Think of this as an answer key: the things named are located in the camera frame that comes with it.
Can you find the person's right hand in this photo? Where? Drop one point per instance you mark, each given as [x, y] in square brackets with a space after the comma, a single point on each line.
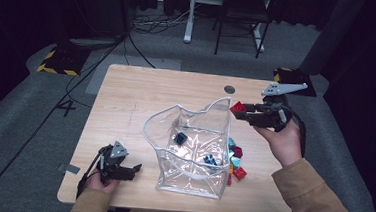
[285, 143]

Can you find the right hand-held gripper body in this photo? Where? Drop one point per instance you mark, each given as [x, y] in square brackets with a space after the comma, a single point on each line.
[273, 117]

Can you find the magenta toy block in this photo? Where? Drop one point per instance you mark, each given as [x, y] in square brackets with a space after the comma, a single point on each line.
[237, 152]

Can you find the light teal toy block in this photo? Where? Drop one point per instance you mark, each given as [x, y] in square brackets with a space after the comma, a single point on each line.
[235, 161]

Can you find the red toy block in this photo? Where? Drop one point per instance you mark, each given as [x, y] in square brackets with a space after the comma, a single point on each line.
[238, 107]

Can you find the grey table grommet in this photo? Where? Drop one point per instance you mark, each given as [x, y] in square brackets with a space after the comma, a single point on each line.
[229, 89]

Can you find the grey tape piece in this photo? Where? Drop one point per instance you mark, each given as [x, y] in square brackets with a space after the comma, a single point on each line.
[69, 168]

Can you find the pile of coloured building blocks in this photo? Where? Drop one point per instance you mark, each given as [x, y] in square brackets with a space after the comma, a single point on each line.
[239, 173]

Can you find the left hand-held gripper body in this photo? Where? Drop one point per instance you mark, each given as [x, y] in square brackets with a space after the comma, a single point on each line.
[111, 167]

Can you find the white desk frame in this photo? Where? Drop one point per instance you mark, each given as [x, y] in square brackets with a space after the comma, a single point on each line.
[189, 19]

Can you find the transparent bag with white trim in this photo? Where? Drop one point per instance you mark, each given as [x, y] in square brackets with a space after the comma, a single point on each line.
[193, 143]

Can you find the small dark blue toy block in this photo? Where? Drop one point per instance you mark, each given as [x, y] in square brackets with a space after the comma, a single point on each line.
[180, 138]

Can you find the long dark blue toy block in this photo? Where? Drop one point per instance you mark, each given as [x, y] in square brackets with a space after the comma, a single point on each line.
[210, 159]

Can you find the black yellow striped base plate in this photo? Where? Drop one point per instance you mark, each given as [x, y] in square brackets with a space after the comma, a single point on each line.
[295, 76]
[64, 60]

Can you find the person's left hand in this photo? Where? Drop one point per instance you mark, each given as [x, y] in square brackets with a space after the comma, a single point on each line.
[98, 184]

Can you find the black chair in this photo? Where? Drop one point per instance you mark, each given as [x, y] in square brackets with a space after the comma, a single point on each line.
[243, 9]

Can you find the orange toy block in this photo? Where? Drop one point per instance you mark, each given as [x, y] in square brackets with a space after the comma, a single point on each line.
[231, 169]

